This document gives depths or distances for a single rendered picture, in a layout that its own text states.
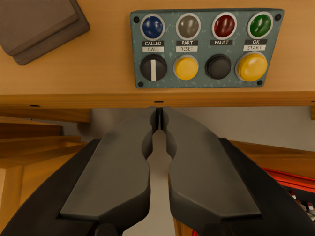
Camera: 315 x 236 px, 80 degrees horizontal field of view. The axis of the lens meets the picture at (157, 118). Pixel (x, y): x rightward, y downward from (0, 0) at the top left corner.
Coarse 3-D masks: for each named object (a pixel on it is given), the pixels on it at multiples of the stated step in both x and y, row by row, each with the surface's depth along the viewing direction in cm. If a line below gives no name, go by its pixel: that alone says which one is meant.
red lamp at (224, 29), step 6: (222, 18) 18; (228, 18) 18; (216, 24) 18; (222, 24) 18; (228, 24) 18; (234, 24) 18; (216, 30) 19; (222, 30) 18; (228, 30) 18; (222, 36) 19
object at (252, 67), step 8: (248, 56) 19; (256, 56) 19; (240, 64) 20; (248, 64) 19; (256, 64) 19; (264, 64) 19; (240, 72) 20; (248, 72) 20; (256, 72) 20; (264, 72) 20; (248, 80) 20
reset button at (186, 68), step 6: (180, 60) 20; (186, 60) 19; (192, 60) 19; (180, 66) 20; (186, 66) 20; (192, 66) 20; (180, 72) 20; (186, 72) 20; (192, 72) 20; (180, 78) 21; (186, 78) 20
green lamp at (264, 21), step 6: (258, 18) 18; (264, 18) 18; (252, 24) 18; (258, 24) 18; (264, 24) 18; (270, 24) 18; (252, 30) 19; (258, 30) 18; (264, 30) 18; (258, 36) 19
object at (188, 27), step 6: (186, 18) 18; (192, 18) 18; (180, 24) 18; (186, 24) 18; (192, 24) 18; (198, 24) 18; (180, 30) 19; (186, 30) 18; (192, 30) 18; (186, 36) 19; (192, 36) 19
